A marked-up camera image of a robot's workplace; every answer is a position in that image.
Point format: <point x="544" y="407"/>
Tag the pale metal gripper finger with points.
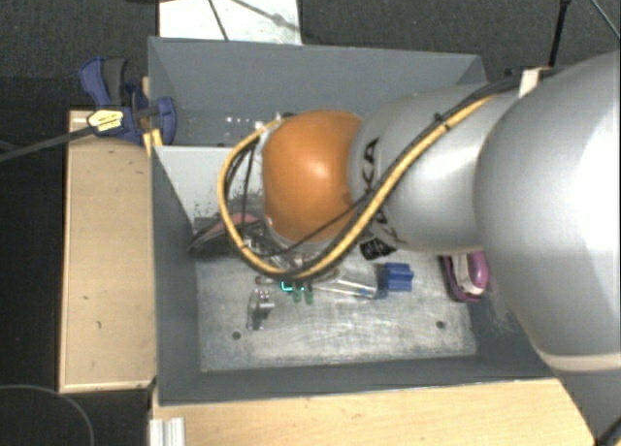
<point x="261" y="303"/>

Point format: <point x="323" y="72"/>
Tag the red-brown flat block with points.
<point x="218" y="223"/>

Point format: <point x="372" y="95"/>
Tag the clear stick with blue tip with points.
<point x="356" y="290"/>

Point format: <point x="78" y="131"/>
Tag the grey metal bin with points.
<point x="339" y="337"/>

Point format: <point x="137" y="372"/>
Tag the blue plastic block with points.
<point x="395" y="279"/>

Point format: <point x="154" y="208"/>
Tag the pale wood board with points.
<point x="109" y="264"/>

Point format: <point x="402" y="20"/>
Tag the purple and white tool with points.
<point x="461" y="284"/>

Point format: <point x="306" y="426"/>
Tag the black cylinder on white bracket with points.
<point x="377" y="247"/>

